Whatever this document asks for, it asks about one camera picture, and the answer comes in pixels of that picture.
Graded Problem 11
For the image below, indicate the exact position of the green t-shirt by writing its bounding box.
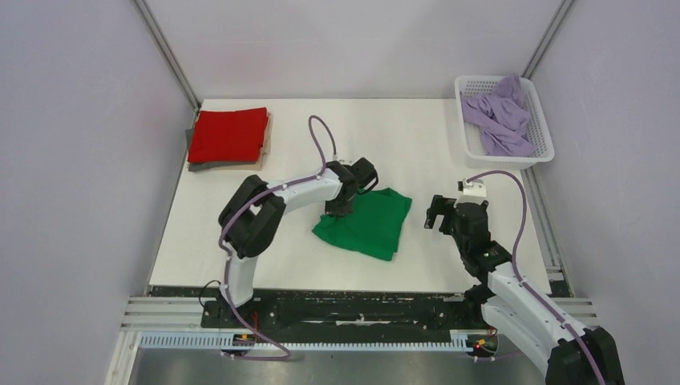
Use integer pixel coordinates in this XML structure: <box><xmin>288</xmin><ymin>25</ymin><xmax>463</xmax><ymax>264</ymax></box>
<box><xmin>312</xmin><ymin>188</ymin><xmax>412</xmax><ymax>261</ymax></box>

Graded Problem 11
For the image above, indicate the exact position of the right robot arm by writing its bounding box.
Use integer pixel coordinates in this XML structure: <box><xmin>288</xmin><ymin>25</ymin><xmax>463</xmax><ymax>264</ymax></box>
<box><xmin>424</xmin><ymin>195</ymin><xmax>625</xmax><ymax>384</ymax></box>

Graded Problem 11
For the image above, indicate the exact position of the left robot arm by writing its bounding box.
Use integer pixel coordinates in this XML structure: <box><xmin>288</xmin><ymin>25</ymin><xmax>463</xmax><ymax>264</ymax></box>
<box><xmin>218</xmin><ymin>157</ymin><xmax>378</xmax><ymax>327</ymax></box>

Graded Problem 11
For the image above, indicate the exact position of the white plastic basket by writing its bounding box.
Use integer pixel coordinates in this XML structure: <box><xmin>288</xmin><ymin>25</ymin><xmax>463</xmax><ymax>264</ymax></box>
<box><xmin>455</xmin><ymin>75</ymin><xmax>555</xmax><ymax>170</ymax></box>

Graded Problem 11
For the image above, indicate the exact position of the purple t-shirt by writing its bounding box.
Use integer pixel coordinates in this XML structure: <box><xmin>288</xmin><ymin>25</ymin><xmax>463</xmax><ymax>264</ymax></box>
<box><xmin>461</xmin><ymin>74</ymin><xmax>536</xmax><ymax>157</ymax></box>

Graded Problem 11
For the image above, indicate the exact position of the folded red t-shirt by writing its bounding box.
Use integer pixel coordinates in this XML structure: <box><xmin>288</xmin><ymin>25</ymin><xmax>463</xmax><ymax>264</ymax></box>
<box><xmin>188</xmin><ymin>107</ymin><xmax>269</xmax><ymax>164</ymax></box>

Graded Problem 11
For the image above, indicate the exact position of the right corner metal strut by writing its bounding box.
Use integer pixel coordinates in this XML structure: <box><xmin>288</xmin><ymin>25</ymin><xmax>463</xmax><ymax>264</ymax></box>
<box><xmin>522</xmin><ymin>0</ymin><xmax>577</xmax><ymax>79</ymax></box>

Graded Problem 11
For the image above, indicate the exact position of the corner metal strut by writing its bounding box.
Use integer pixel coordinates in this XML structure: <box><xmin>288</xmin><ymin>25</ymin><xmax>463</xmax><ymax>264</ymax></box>
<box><xmin>522</xmin><ymin>0</ymin><xmax>577</xmax><ymax>79</ymax></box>
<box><xmin>132</xmin><ymin>0</ymin><xmax>201</xmax><ymax>112</ymax></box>

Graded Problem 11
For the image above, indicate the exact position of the left corner metal strut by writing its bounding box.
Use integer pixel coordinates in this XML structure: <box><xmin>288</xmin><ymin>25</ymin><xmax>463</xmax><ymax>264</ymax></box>
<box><xmin>132</xmin><ymin>0</ymin><xmax>201</xmax><ymax>112</ymax></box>

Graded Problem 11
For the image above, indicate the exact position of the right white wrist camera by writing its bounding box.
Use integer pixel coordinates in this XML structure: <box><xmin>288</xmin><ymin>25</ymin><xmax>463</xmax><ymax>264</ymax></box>
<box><xmin>455</xmin><ymin>180</ymin><xmax>487</xmax><ymax>205</ymax></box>

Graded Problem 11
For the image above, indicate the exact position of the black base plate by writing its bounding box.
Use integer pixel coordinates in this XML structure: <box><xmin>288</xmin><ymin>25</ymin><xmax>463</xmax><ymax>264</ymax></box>
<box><xmin>150</xmin><ymin>283</ymin><xmax>498</xmax><ymax>347</ymax></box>

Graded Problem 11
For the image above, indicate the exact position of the white cable duct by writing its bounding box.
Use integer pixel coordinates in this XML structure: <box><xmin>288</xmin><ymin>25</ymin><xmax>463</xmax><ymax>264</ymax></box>
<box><xmin>139</xmin><ymin>331</ymin><xmax>473</xmax><ymax>353</ymax></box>

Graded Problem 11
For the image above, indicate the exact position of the aluminium rail frame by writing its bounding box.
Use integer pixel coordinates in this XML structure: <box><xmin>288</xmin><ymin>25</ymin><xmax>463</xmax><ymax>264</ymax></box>
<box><xmin>120</xmin><ymin>169</ymin><xmax>603</xmax><ymax>336</ymax></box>

